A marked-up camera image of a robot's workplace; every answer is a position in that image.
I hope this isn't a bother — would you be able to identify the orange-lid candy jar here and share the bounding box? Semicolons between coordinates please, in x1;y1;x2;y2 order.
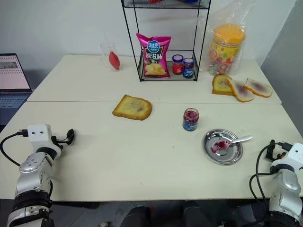
208;23;246;77

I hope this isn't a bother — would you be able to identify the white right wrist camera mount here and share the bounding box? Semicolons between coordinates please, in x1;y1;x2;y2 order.
270;142;303;171

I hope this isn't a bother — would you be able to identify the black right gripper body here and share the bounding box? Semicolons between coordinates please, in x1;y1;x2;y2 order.
272;148;287;162

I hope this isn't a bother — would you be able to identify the toast slice with jam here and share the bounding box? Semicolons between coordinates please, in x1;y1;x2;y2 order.
112;94;153;122

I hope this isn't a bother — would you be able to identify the white bread slice with jam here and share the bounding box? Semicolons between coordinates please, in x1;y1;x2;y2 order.
227;79;256;103
243;78;274;98

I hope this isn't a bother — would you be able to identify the round metal plate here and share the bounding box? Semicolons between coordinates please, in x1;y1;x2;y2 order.
202;129;244;166

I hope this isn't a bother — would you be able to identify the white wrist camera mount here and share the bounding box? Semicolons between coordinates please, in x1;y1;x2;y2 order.
270;142;303;171
27;124;63;155

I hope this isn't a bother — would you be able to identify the open laptop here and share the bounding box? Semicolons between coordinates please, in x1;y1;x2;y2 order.
0;53;33;110

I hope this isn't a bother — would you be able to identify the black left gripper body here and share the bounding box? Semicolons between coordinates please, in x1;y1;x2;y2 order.
51;135;70;149

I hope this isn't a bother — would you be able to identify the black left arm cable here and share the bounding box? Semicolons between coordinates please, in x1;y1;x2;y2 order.
0;129;28;167

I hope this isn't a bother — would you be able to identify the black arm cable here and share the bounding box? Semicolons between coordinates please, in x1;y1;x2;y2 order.
249;139;291;203
0;129;28;167

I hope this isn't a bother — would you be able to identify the candy jar in plastic bag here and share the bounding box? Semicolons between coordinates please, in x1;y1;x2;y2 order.
197;0;256;77

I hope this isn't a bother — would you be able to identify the pink potato chips bag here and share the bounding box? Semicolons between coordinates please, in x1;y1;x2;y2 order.
136;33;172;79

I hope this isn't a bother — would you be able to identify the metal spoon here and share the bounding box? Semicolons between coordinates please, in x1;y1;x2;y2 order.
216;135;253;149

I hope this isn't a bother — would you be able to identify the red object in cup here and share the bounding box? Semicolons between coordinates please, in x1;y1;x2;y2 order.
108;49;121;71

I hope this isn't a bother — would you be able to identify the clear glass cup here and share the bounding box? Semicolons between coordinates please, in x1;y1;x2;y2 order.
100;42;123;72

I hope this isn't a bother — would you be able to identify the black wire shelf rack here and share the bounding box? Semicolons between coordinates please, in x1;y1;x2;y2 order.
120;0;212;83

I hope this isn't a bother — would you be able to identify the open blue-label jam jar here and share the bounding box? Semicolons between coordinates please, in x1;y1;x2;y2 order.
182;107;200;131

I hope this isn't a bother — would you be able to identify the closed blue-label jam jar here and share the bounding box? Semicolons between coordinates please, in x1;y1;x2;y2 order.
182;58;195;79

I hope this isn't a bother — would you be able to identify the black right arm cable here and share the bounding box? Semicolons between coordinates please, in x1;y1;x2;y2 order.
249;139;291;203

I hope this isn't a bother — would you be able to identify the red-label jam jar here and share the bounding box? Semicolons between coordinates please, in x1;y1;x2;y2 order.
172;54;184;76

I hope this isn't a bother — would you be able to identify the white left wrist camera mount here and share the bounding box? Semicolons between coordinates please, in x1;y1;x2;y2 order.
27;124;63;155

